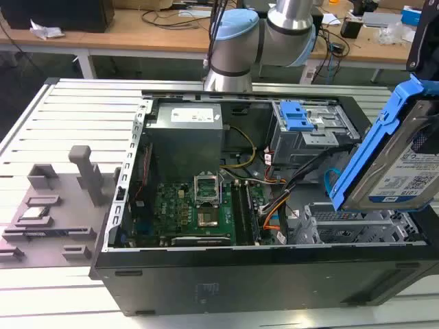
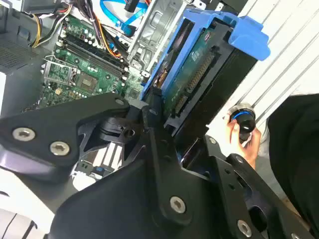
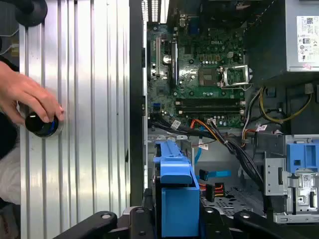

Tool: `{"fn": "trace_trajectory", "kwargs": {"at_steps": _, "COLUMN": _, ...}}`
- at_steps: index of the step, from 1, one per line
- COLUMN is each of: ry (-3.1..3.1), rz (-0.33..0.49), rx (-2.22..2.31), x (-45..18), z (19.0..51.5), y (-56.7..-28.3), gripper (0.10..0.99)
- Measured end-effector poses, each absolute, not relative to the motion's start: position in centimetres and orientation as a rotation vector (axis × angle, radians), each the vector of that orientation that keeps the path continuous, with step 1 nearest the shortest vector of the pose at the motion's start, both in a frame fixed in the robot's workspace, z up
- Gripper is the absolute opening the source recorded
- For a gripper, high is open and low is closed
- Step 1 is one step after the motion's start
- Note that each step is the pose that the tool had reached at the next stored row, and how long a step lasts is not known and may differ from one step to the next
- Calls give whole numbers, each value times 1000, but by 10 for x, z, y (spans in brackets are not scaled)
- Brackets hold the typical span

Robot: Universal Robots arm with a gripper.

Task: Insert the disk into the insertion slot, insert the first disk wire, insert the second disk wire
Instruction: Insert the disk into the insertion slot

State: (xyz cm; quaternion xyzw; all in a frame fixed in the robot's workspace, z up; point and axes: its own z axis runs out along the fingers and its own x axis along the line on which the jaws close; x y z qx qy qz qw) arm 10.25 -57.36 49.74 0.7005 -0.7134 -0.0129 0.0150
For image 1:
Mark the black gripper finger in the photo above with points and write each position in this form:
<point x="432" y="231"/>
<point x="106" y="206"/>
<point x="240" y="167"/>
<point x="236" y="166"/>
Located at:
<point x="431" y="116"/>

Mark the hard disk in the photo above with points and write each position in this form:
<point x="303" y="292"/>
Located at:
<point x="394" y="164"/>

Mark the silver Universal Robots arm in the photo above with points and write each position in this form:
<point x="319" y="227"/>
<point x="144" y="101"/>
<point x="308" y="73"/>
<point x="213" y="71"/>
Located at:
<point x="236" y="44"/>

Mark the metal disk bay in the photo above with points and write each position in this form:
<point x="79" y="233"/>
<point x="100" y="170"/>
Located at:
<point x="343" y="229"/>

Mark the black RAM slot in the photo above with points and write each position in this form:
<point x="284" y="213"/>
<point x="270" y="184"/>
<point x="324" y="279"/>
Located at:
<point x="239" y="216"/>
<point x="250" y="212"/>

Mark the blue cardboard box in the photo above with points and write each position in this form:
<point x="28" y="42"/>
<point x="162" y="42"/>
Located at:
<point x="413" y="13"/>

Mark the clear plastic bag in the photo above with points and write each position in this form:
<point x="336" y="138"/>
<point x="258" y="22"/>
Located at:
<point x="396" y="33"/>

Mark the grey flat box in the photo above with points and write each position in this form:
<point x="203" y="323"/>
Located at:
<point x="380" y="18"/>

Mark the small black device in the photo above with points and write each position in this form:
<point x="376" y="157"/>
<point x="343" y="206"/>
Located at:
<point x="350" y="29"/>

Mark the metal optical drive cage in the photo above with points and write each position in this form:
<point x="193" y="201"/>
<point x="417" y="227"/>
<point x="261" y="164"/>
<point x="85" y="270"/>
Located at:
<point x="308" y="147"/>

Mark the blue plastic drive latch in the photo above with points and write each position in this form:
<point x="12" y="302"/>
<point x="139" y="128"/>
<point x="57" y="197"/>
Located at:
<point x="295" y="118"/>

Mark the CPU socket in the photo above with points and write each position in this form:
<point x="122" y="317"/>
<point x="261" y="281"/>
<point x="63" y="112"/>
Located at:
<point x="208" y="217"/>

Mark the grey power supply unit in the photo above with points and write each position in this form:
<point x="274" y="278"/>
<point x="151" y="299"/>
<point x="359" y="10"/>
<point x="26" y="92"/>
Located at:
<point x="185" y="144"/>

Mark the black open PC case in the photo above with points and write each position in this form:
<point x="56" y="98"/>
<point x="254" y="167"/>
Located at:
<point x="240" y="284"/>

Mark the black graphics card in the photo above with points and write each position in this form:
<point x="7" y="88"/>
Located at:
<point x="200" y="241"/>

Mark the green motherboard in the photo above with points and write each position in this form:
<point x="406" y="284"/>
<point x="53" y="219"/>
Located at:
<point x="171" y="205"/>

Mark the wooden desk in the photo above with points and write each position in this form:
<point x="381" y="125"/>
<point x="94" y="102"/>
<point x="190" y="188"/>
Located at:
<point x="137" y="41"/>

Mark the black box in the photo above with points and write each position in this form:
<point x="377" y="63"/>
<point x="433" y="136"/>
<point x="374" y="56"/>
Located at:
<point x="58" y="15"/>

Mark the grey parts rack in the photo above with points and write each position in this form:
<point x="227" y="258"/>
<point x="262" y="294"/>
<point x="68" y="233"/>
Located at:
<point x="65" y="212"/>

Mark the crumpled white paper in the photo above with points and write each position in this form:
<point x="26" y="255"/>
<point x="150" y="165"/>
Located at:
<point x="46" y="31"/>

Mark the RAM stick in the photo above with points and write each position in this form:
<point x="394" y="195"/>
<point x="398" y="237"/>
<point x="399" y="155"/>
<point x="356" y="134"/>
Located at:
<point x="44" y="234"/>

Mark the silver CPU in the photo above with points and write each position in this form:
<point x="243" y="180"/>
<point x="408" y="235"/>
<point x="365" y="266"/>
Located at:
<point x="32" y="213"/>

